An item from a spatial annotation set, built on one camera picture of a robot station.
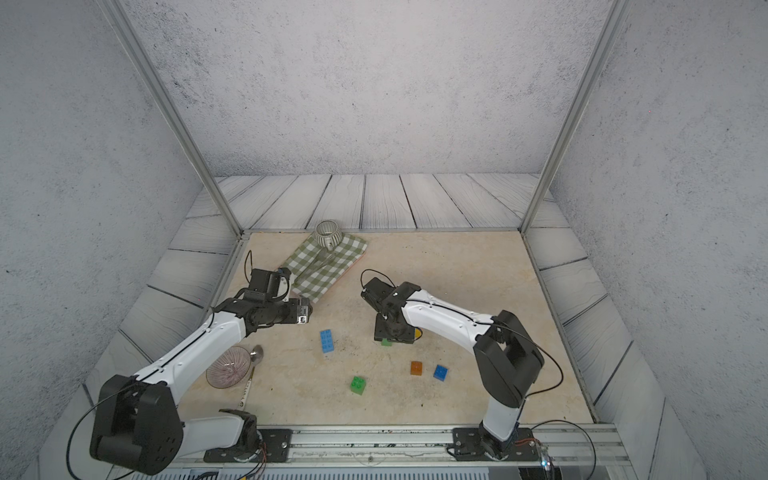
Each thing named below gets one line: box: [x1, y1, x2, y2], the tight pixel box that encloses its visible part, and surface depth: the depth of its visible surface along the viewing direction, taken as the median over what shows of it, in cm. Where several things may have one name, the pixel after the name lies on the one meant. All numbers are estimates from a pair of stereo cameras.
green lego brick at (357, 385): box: [350, 376, 366, 396], surface depth 82 cm
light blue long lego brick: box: [320, 329, 335, 354], surface depth 93 cm
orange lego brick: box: [410, 361, 423, 376], surface depth 86 cm
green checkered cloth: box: [280, 234, 369, 304], surface depth 113 cm
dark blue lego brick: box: [433, 364, 449, 382], surface depth 86 cm
